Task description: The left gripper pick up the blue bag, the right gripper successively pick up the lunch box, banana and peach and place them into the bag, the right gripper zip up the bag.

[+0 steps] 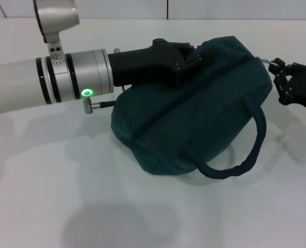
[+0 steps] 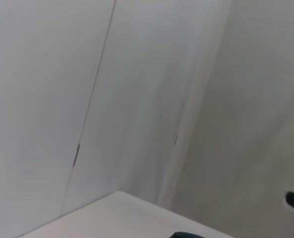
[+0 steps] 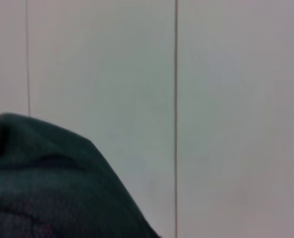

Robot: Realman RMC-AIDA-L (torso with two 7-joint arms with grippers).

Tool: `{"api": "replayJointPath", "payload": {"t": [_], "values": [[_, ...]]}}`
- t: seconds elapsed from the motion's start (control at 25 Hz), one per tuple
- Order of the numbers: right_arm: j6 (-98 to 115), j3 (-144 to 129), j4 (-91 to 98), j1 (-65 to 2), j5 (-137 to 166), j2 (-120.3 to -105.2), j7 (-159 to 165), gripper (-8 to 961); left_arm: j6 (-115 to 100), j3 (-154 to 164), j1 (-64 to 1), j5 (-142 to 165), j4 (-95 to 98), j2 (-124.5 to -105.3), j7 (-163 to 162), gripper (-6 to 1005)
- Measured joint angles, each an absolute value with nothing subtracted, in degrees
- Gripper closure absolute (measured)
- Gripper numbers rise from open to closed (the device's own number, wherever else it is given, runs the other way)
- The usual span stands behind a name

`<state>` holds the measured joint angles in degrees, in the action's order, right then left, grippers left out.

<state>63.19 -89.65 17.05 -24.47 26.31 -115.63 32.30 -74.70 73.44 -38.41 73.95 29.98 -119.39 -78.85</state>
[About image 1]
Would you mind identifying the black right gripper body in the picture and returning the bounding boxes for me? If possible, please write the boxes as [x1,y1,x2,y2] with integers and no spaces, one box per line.
[278,66,306,115]

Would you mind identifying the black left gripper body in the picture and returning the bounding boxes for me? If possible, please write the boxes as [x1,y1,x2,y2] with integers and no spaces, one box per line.
[108,38,187,88]

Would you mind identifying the dark teal insulated lunch bag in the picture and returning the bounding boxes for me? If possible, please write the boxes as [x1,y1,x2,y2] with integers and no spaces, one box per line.
[110,36,273,179]

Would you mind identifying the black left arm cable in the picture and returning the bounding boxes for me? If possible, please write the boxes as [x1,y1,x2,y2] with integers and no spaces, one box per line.
[82,86,127,115]

